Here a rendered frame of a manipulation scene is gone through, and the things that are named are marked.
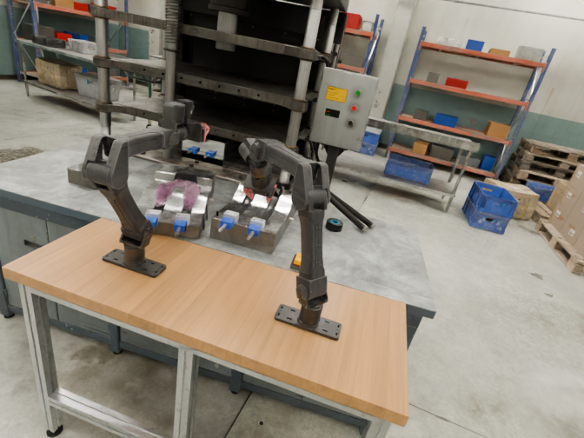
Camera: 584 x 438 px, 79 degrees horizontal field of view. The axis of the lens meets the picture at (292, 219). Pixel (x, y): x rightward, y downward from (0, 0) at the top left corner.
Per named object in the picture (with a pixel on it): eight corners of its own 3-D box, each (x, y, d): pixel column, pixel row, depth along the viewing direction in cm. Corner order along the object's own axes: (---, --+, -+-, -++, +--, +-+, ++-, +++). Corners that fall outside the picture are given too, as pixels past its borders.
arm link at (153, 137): (155, 122, 114) (79, 136, 87) (180, 129, 112) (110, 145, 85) (154, 159, 119) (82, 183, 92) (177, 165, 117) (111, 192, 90)
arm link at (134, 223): (137, 225, 119) (96, 153, 92) (155, 230, 117) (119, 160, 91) (127, 240, 115) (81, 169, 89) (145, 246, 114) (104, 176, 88)
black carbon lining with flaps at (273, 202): (264, 228, 141) (268, 207, 137) (226, 218, 143) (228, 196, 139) (284, 199, 172) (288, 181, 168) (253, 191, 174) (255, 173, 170)
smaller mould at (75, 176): (97, 190, 160) (96, 175, 157) (68, 182, 161) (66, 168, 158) (125, 177, 177) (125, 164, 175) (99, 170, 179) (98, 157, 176)
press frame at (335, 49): (295, 247, 308) (347, 12, 232) (158, 209, 324) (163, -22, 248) (299, 239, 322) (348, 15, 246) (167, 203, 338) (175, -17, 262)
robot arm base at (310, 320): (284, 285, 108) (277, 298, 102) (348, 305, 105) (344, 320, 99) (280, 305, 112) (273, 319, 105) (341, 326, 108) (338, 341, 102)
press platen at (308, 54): (315, 90, 179) (322, 49, 171) (87, 42, 195) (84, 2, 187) (333, 83, 253) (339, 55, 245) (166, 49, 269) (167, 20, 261)
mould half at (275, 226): (271, 255, 137) (277, 223, 132) (209, 237, 141) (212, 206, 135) (297, 209, 182) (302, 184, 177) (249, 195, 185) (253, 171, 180)
